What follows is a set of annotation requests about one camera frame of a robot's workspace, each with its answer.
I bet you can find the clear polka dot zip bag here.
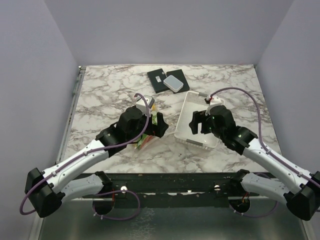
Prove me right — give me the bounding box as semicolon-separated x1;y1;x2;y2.
133;103;169;150

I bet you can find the black flat box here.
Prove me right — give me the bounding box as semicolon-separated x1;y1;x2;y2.
163;69;190;94

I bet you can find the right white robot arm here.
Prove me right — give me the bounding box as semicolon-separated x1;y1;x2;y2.
189;105;320;221

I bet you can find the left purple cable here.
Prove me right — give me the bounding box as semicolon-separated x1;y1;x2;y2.
19;93;152;221

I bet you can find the white perforated plastic basket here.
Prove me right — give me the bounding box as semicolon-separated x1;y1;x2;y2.
174;90;224;151

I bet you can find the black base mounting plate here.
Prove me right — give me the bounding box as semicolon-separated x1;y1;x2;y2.
84;171;257;213

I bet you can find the black box with label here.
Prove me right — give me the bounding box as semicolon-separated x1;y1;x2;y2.
147;68;169;94

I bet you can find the aluminium rail left edge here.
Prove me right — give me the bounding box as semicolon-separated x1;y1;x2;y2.
55;65;87;164

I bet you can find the toy watermelon slice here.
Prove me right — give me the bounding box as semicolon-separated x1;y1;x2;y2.
144;135;156;144

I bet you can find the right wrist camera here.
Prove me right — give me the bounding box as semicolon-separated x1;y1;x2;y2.
204;95;224;116

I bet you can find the green toy citrus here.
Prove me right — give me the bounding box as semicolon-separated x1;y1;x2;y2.
134;134;148;150

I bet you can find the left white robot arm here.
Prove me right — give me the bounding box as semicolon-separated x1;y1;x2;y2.
23;106;169;218

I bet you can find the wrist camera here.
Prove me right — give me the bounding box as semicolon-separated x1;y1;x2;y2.
135;95;155;115
204;95;224;116

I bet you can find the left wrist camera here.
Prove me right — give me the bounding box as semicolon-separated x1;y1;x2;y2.
135;95;155;115

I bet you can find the white grey small device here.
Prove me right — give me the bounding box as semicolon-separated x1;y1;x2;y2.
163;75;184;93

